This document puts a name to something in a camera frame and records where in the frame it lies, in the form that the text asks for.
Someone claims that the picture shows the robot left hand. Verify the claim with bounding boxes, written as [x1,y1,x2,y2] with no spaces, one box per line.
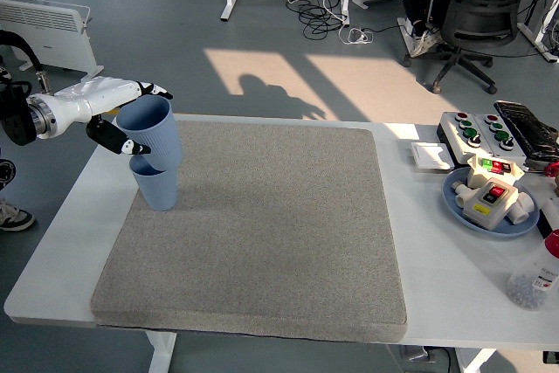
[45,77,174,156]

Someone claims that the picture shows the blue ribbed cup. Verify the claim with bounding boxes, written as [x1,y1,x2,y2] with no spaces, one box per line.
[128,155,179,212]
[115,96,183,172]

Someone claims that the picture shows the white push-button control box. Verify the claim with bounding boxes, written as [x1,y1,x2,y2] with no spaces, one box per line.
[473,113,530,161]
[436,111,486,167]

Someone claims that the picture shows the grey-brown mat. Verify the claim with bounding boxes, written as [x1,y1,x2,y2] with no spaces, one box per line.
[90,120,409,344]

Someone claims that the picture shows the white table leg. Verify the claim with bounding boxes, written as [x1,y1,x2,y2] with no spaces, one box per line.
[456,349,498,373]
[143,331,178,373]

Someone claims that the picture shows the person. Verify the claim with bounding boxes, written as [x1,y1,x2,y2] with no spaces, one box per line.
[400,0,471,59]

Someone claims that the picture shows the blue plate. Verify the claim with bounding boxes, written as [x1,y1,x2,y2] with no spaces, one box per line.
[442,167,542,239]

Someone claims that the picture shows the white pipe fitting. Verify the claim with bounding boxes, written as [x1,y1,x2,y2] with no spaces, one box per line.
[452,180,472,209]
[508,192,537,224]

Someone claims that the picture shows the white box green red buttons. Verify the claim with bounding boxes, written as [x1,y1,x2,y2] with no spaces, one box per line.
[466,155,525,190]

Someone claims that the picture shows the black office chair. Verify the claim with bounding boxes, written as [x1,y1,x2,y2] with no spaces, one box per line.
[404,0,556,95]

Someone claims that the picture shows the grey power strip under table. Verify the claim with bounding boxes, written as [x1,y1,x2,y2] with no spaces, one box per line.
[399,344,451,365]

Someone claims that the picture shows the black wrapped keyboard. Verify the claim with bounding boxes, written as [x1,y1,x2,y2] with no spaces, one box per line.
[493,100,559,160]

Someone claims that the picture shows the clear bottle red cap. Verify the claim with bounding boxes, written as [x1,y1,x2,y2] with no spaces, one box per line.
[506,229,559,312]

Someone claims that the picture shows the white switch box red button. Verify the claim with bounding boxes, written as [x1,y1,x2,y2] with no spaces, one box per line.
[461,177,520,232]

